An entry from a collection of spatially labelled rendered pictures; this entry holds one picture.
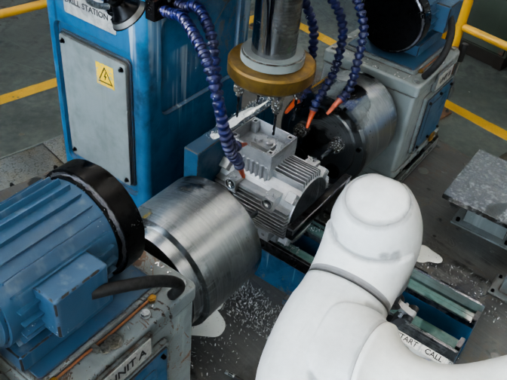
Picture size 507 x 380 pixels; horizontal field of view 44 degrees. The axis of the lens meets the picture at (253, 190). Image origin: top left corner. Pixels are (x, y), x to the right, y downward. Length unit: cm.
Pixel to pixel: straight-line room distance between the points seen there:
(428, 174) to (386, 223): 133
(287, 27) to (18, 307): 70
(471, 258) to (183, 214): 87
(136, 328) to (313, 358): 40
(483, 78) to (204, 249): 347
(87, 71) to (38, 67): 258
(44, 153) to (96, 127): 108
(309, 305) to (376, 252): 9
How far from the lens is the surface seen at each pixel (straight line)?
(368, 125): 154
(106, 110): 143
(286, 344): 67
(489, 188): 180
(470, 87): 428
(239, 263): 119
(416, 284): 146
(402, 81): 168
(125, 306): 100
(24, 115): 357
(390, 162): 180
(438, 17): 176
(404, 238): 68
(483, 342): 157
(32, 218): 88
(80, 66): 143
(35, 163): 251
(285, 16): 121
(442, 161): 206
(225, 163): 140
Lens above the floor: 194
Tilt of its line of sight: 40 degrees down
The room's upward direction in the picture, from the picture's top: 7 degrees clockwise
